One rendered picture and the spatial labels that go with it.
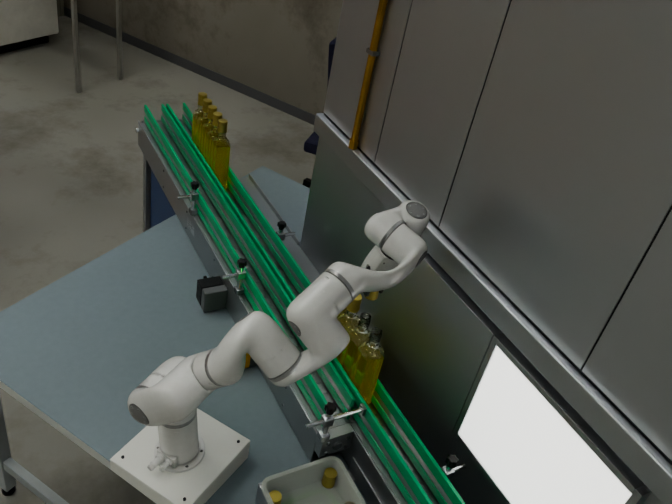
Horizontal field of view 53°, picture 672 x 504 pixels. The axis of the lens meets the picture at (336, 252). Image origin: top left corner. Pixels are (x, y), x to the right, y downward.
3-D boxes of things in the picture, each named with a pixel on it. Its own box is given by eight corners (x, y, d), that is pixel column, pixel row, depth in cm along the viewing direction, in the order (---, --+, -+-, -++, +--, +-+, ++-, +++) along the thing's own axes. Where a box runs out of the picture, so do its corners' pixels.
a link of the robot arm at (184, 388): (246, 371, 145) (199, 422, 133) (186, 388, 161) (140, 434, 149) (221, 336, 143) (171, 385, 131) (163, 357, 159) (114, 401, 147)
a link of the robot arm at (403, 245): (320, 282, 142) (384, 222, 150) (365, 322, 139) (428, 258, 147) (323, 265, 135) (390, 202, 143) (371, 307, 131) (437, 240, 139)
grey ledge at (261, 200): (357, 355, 212) (364, 329, 205) (333, 362, 208) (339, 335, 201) (247, 196, 275) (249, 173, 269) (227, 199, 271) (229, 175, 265)
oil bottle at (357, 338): (361, 389, 188) (376, 334, 175) (343, 394, 185) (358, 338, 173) (351, 375, 191) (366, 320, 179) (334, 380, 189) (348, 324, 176)
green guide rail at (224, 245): (325, 426, 174) (330, 406, 170) (322, 427, 174) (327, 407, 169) (146, 121, 291) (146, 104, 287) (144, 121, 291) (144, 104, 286)
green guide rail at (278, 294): (350, 418, 178) (355, 398, 173) (346, 419, 177) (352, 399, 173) (163, 120, 295) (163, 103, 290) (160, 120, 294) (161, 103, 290)
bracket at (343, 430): (350, 449, 178) (355, 432, 174) (319, 460, 174) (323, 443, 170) (344, 439, 181) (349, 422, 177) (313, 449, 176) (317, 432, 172)
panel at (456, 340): (580, 585, 140) (652, 491, 120) (570, 591, 139) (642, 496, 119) (370, 310, 200) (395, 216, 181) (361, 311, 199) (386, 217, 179)
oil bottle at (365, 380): (371, 404, 184) (387, 349, 171) (353, 409, 181) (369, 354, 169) (361, 389, 187) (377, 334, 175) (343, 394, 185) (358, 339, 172)
